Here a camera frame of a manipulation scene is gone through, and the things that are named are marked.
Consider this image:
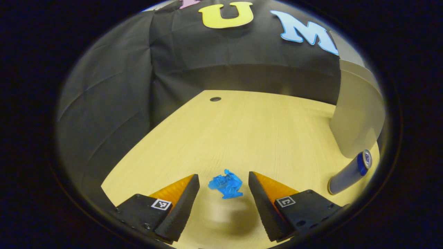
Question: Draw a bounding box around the white desktop garbage bin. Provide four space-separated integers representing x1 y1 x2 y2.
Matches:
328 30 387 159

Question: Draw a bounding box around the black backdrop cloth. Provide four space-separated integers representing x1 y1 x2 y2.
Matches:
56 0 346 206

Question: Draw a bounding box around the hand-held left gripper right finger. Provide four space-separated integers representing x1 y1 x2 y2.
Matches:
248 171 347 242

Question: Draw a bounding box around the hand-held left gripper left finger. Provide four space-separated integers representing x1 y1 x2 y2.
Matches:
114 174 201 245

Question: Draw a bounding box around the wooden desktop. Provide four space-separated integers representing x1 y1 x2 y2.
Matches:
101 90 381 249

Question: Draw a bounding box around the blue paper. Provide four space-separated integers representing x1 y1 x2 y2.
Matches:
208 169 244 200

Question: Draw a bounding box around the silver blue pop can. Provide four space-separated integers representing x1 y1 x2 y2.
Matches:
327 149 373 196

